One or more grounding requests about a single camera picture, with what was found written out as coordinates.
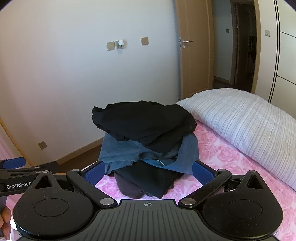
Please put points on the wooden trimmed panel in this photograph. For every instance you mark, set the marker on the wooden trimmed panel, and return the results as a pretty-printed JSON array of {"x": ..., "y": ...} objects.
[{"x": 13, "y": 139}]

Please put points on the beige wall switch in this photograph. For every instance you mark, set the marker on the beige wall switch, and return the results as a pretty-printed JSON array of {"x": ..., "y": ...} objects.
[{"x": 144, "y": 41}]

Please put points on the wooden door frame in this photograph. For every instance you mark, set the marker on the wooden door frame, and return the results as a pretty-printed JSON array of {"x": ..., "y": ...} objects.
[{"x": 257, "y": 46}]

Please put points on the blue t-shirt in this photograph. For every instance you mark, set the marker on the blue t-shirt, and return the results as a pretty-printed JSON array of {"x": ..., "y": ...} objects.
[{"x": 120, "y": 153}]

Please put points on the dark grey garment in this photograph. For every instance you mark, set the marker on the dark grey garment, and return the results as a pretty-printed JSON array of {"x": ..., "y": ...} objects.
[{"x": 138, "y": 183}]

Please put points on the pink rose blanket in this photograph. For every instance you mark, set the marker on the pink rose blanket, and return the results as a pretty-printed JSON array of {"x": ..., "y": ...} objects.
[{"x": 219, "y": 150}]

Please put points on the white plug adapter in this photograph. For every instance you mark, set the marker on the white plug adapter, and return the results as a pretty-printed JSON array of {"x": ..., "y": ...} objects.
[{"x": 121, "y": 44}]

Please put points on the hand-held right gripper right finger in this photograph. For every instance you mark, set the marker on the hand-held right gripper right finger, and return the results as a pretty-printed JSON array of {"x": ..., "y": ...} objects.
[{"x": 202, "y": 172}]

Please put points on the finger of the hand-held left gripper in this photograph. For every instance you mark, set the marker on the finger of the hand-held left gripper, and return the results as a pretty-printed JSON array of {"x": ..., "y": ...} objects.
[
  {"x": 13, "y": 163},
  {"x": 49, "y": 166}
]

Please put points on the grey wall switch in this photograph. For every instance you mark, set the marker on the grey wall switch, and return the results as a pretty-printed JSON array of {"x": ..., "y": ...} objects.
[{"x": 267, "y": 33}]

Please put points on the dark wooden door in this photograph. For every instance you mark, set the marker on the dark wooden door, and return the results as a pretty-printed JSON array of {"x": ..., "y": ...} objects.
[{"x": 245, "y": 46}]

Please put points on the beige wall socket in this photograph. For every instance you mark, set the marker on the beige wall socket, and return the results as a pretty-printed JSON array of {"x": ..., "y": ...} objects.
[
  {"x": 111, "y": 45},
  {"x": 42, "y": 145}
]

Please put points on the white wardrobe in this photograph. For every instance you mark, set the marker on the white wardrobe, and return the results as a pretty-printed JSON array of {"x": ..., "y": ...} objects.
[{"x": 286, "y": 58}]

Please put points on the beige wooden door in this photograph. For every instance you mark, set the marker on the beige wooden door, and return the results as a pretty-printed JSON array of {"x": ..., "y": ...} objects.
[{"x": 196, "y": 64}]

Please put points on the wooden baseboard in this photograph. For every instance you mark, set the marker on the wooden baseboard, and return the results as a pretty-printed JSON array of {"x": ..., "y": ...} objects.
[{"x": 81, "y": 150}]

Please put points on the blue denim garment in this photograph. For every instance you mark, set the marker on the blue denim garment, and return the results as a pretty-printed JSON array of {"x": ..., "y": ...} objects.
[{"x": 187, "y": 153}]

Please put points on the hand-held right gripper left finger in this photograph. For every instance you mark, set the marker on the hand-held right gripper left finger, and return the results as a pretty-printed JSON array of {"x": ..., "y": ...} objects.
[{"x": 94, "y": 173}]

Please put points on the person's left hand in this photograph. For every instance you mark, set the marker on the person's left hand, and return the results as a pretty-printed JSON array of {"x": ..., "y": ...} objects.
[{"x": 5, "y": 222}]

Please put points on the black pants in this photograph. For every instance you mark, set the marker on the black pants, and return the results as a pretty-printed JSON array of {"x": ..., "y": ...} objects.
[{"x": 138, "y": 120}]

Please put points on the striped white quilt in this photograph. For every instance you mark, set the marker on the striped white quilt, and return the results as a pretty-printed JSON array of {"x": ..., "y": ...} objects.
[{"x": 242, "y": 120}]

